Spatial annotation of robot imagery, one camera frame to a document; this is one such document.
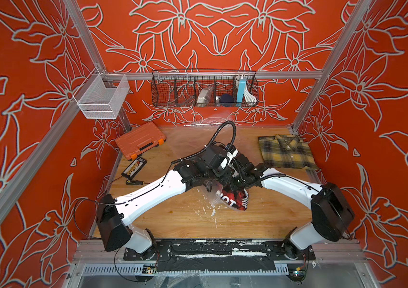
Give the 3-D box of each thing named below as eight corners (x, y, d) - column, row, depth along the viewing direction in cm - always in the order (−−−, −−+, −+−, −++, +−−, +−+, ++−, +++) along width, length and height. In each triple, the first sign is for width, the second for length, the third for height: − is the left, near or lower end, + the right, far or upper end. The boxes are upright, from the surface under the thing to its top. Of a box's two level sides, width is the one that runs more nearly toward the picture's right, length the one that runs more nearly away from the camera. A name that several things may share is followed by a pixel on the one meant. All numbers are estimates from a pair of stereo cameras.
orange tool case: (128, 162, 103) (125, 158, 99) (116, 143, 112) (113, 139, 108) (168, 140, 114) (167, 135, 110) (154, 125, 123) (152, 120, 119)
